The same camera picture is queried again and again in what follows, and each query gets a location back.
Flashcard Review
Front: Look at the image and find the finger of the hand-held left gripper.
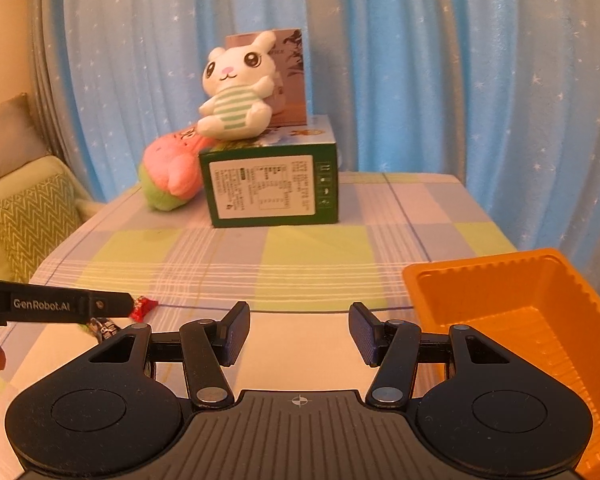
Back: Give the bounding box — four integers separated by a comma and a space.
4, 285, 134, 323

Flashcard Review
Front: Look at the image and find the orange plastic tray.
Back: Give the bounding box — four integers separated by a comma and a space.
401, 247, 600, 480

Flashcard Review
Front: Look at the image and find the pink star plush toy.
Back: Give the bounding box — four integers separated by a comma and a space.
139, 125, 217, 212

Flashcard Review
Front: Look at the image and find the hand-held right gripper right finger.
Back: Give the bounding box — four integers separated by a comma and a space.
348, 302, 514, 409

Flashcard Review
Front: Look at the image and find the white rabbit plush toy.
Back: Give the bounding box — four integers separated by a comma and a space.
197, 30, 277, 141

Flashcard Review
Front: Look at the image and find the green cardboard box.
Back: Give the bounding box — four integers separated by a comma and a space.
198, 114, 340, 229

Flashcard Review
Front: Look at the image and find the small red candy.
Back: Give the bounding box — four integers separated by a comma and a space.
130, 296, 160, 322

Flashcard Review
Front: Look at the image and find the blue starry curtain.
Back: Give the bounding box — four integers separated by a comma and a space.
32, 0, 600, 273

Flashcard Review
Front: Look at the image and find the checked tablecloth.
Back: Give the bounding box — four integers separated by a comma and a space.
0, 170, 521, 403

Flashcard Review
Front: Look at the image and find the long green snack packet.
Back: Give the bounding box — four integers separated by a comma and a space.
82, 317, 122, 344

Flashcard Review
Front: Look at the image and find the green zigzag cushion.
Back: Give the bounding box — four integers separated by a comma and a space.
0, 174, 84, 284

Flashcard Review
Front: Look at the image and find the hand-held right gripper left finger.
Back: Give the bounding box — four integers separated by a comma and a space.
87, 301, 252, 409

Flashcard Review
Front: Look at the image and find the beige cushion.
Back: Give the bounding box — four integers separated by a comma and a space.
0, 92, 51, 189

